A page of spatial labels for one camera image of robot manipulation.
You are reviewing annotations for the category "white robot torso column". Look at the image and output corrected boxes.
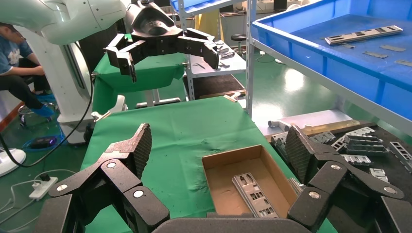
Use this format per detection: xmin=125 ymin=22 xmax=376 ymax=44
xmin=16 ymin=25 xmax=128 ymax=145

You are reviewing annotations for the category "grey finned metal part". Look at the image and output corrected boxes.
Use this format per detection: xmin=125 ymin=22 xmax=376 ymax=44
xmin=309 ymin=131 xmax=336 ymax=144
xmin=388 ymin=141 xmax=412 ymax=173
xmin=368 ymin=167 xmax=389 ymax=183
xmin=341 ymin=154 xmax=373 ymax=167

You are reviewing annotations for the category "blue plastic tray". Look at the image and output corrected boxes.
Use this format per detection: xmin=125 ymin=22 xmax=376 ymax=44
xmin=250 ymin=0 xmax=412 ymax=121
xmin=170 ymin=0 xmax=245 ymax=15

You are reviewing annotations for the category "dark stacked metal part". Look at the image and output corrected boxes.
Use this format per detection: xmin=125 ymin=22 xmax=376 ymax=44
xmin=343 ymin=134 xmax=390 ymax=157

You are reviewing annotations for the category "silver binder clip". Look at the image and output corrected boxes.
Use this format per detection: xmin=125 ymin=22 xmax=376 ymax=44
xmin=91 ymin=110 xmax=112 ymax=123
xmin=223 ymin=91 xmax=247 ymax=103

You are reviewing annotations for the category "white power strip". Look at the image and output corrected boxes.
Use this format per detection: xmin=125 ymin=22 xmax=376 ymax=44
xmin=29 ymin=176 xmax=59 ymax=201

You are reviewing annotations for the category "large grey metal bracket frame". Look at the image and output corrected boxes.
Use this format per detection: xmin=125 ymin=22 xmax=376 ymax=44
xmin=270 ymin=132 xmax=290 ymax=158

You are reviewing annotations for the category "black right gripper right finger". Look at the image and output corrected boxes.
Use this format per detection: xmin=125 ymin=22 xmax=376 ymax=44
xmin=285 ymin=125 xmax=412 ymax=233

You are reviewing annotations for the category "shallow cardboard box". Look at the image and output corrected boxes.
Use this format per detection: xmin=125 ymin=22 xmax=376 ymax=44
xmin=202 ymin=145 xmax=298 ymax=219

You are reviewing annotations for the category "grey perforated metal rack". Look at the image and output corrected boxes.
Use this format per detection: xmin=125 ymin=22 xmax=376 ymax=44
xmin=176 ymin=0 xmax=248 ymax=101

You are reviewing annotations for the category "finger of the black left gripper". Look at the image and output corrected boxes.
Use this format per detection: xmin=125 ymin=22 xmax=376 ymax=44
xmin=104 ymin=33 xmax=149 ymax=83
xmin=176 ymin=27 xmax=220 ymax=70

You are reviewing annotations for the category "white plastic pipe elbow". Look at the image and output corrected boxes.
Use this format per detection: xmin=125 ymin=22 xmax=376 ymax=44
xmin=268 ymin=119 xmax=291 ymax=133

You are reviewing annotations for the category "black device purple light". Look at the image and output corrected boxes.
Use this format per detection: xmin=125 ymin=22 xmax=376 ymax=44
xmin=29 ymin=136 xmax=58 ymax=149

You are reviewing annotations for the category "pale ladder-shaped metal part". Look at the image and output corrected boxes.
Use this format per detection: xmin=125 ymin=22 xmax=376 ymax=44
xmin=330 ymin=126 xmax=376 ymax=152

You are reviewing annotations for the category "white round floor base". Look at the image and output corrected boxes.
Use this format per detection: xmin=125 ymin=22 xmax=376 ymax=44
xmin=0 ymin=148 xmax=27 ymax=178

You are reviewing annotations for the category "black round stool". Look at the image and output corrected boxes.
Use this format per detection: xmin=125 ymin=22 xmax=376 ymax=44
xmin=230 ymin=33 xmax=247 ymax=58

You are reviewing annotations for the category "white table leg frame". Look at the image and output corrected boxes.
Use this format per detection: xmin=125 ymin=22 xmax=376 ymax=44
xmin=135 ymin=89 xmax=183 ymax=109

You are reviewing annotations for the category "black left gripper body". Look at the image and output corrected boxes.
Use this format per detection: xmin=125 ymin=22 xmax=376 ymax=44
xmin=124 ymin=0 xmax=184 ymax=56

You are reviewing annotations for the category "black shelf mat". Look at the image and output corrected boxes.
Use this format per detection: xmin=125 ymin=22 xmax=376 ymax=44
xmin=183 ymin=74 xmax=246 ymax=100

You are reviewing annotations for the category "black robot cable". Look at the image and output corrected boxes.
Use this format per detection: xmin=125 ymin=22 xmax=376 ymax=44
xmin=0 ymin=41 xmax=95 ymax=168

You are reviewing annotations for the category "blue hose coil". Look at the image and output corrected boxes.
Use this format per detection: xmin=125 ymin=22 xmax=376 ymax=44
xmin=21 ymin=125 xmax=67 ymax=153

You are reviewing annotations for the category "yellow panel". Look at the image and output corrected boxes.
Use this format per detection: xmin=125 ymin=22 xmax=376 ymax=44
xmin=194 ymin=9 xmax=224 ymax=42

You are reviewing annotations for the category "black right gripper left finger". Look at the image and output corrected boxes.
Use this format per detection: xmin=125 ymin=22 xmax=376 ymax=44
xmin=34 ymin=123 xmax=170 ymax=233

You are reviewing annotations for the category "seated person blue shirt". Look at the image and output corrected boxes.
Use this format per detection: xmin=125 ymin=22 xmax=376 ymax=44
xmin=0 ymin=22 xmax=55 ymax=118

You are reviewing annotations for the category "chrome stool base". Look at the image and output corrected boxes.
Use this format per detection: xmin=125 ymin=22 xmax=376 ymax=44
xmin=17 ymin=102 xmax=59 ymax=127

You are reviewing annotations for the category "silver slotted metal plate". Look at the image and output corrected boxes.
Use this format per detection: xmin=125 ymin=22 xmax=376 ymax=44
xmin=231 ymin=172 xmax=279 ymax=218
xmin=324 ymin=25 xmax=404 ymax=46

